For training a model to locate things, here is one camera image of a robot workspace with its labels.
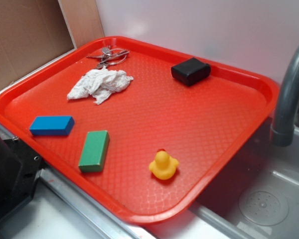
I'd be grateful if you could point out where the yellow rubber duck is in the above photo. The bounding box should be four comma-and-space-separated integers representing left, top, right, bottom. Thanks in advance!
149, 149, 179, 180

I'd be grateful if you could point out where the red plastic tray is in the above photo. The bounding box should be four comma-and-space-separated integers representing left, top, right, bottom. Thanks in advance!
0, 36, 279, 225

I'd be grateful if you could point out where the crumpled white cloth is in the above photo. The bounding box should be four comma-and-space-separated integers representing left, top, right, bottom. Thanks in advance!
67, 67, 134, 105

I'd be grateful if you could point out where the black rectangular box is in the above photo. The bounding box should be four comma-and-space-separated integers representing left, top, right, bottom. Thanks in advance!
171, 58, 211, 86

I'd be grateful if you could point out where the green rectangular block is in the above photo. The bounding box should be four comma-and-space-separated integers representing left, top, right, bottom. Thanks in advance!
78, 130, 110, 173

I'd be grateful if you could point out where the blue rectangular block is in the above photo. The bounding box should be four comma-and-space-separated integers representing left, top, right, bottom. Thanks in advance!
29, 116, 75, 136

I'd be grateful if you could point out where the grey sink faucet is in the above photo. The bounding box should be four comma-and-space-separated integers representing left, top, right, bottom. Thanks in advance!
270, 46, 299, 147

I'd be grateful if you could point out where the grey toy sink basin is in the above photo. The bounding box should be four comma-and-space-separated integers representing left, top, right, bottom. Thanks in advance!
190, 120, 299, 239

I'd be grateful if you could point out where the brown cardboard panel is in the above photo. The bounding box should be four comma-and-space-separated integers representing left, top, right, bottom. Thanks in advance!
0, 0, 104, 91

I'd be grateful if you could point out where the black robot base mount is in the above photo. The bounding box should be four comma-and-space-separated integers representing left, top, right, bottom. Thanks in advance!
0, 138, 42, 211

